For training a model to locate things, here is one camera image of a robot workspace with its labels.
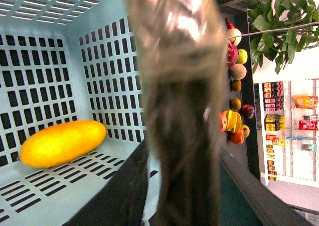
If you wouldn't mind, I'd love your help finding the yellow mango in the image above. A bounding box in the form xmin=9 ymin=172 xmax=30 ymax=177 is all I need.
xmin=19 ymin=120 xmax=107 ymax=168

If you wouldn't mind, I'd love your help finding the light blue plastic basket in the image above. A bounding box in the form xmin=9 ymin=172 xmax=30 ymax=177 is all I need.
xmin=0 ymin=0 xmax=160 ymax=226

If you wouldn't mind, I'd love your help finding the red apple front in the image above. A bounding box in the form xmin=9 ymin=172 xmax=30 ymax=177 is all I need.
xmin=219 ymin=112 xmax=228 ymax=132

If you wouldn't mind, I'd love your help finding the yellow starfruit centre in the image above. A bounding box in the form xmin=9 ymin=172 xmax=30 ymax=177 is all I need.
xmin=223 ymin=110 xmax=242 ymax=133

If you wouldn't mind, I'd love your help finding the brown kiwi right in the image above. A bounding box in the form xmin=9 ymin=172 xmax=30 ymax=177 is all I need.
xmin=230 ymin=98 xmax=242 ymax=110

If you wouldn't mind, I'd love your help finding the brown kiwi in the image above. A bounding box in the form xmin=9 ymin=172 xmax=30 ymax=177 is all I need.
xmin=230 ymin=98 xmax=242 ymax=110
xmin=231 ymin=80 xmax=242 ymax=92

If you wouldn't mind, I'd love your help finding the brown kiwi left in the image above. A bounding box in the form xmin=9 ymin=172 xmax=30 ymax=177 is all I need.
xmin=231 ymin=80 xmax=242 ymax=92

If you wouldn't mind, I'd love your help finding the orange persimmon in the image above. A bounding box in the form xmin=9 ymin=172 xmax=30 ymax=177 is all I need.
xmin=229 ymin=128 xmax=244 ymax=145

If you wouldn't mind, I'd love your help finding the pink dragon fruit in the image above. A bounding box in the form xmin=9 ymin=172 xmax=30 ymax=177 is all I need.
xmin=227 ymin=42 xmax=239 ymax=67

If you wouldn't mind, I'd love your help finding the dark purple plum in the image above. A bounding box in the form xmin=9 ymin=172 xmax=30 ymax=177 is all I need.
xmin=241 ymin=104 xmax=255 ymax=119

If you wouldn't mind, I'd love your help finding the green apple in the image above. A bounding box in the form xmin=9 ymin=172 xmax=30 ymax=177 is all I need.
xmin=236 ymin=49 xmax=248 ymax=64

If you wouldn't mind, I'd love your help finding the black fruit display tray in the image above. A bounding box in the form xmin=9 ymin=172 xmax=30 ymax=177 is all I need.
xmin=221 ymin=6 xmax=261 ymax=180

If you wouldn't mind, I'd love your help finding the white pink onion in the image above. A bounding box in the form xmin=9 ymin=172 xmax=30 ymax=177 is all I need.
xmin=225 ymin=18 xmax=242 ymax=46

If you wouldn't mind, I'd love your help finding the white right store shelf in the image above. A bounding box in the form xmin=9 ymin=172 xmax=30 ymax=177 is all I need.
xmin=260 ymin=79 xmax=319 ymax=188

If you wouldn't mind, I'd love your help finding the green potted plant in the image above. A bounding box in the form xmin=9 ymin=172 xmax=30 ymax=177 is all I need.
xmin=246 ymin=0 xmax=319 ymax=74

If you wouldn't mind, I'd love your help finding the plastic wrapped cable bundle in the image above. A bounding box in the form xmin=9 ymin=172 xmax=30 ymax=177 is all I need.
xmin=123 ymin=0 xmax=229 ymax=226

